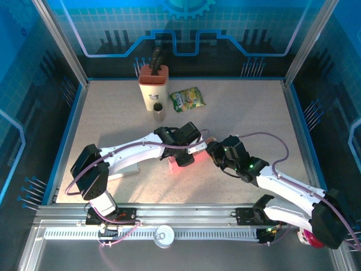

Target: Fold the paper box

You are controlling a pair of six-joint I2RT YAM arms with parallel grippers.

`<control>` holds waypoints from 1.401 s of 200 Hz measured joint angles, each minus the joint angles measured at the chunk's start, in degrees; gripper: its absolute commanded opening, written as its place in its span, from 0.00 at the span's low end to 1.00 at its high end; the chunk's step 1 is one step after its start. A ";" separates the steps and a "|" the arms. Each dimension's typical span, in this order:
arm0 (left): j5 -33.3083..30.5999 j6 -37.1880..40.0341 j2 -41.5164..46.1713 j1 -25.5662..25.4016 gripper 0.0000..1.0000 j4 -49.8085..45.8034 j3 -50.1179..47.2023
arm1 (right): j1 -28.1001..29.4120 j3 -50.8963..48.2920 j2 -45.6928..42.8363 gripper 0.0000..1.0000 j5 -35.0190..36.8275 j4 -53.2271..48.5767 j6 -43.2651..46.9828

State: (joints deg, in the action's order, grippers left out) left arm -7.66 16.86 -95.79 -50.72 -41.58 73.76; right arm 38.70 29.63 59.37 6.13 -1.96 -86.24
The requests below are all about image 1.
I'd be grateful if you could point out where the silver tin can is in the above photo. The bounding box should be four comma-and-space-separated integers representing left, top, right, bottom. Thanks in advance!
153, 225, 175, 249

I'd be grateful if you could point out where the white paper box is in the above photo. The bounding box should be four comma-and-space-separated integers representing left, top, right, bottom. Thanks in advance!
108, 162, 141, 181

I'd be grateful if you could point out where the black knife handle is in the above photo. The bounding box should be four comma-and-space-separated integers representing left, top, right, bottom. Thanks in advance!
155, 52, 167, 76
148, 46, 162, 76

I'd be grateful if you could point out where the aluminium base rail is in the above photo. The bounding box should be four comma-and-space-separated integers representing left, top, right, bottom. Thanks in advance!
36, 203, 336, 226

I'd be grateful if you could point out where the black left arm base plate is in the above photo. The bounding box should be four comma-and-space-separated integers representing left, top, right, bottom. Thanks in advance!
86, 207, 138, 226

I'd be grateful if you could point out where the white slotted cable duct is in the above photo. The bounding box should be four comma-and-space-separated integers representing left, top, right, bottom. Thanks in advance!
43, 228, 260, 241

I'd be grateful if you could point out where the aluminium frame post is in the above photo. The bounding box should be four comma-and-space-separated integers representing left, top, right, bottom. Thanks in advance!
283, 0, 339, 85
32, 0, 90, 87

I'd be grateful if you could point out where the beige knife block orange top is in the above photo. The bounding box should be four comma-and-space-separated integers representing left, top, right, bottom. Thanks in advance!
138, 64, 170, 111

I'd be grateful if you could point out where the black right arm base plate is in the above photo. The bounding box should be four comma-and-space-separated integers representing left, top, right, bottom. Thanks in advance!
235, 207, 287, 226

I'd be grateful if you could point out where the yellow green snack bag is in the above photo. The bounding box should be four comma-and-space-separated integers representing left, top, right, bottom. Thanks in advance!
169, 87, 206, 113

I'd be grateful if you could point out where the brown bottle black cap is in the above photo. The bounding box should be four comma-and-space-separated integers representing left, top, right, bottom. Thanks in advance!
152, 102, 167, 123

